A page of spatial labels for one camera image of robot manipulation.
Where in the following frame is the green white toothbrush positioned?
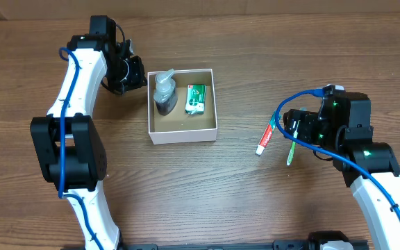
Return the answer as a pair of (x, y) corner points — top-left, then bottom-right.
(286, 141), (296, 166)

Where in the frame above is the red white toothpaste tube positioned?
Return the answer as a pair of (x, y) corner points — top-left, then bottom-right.
(256, 113), (276, 156)

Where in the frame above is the clear pump soap bottle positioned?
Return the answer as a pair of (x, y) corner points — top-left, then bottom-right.
(153, 69), (178, 116)

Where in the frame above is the green soap bar pack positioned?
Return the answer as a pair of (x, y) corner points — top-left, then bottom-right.
(185, 84), (206, 115)

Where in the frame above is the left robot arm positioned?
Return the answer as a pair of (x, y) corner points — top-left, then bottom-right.
(30, 15), (147, 249)

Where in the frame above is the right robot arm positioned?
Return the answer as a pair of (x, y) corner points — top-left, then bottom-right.
(274, 85), (400, 249)

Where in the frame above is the white cardboard box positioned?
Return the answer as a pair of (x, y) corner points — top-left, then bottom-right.
(147, 69), (218, 144)

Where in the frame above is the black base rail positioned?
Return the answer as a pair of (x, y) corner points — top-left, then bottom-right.
(119, 231), (369, 250)

